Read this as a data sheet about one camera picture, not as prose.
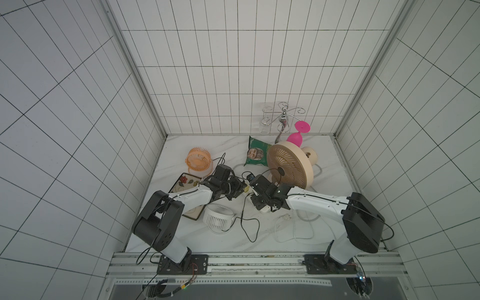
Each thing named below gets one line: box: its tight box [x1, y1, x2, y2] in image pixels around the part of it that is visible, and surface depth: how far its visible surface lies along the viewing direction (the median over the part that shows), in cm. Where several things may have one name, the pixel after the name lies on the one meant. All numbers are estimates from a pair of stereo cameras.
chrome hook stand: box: [261, 101, 306, 144], surface depth 93 cm
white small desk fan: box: [202, 203, 235, 235], surface depth 79 cm
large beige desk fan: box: [266, 141, 319, 190], surface depth 73 cm
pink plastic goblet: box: [286, 120, 311, 148], surface depth 89 cm
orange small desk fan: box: [185, 146, 214, 179], surface depth 99 cm
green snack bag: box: [243, 135, 272, 167], surface depth 104 cm
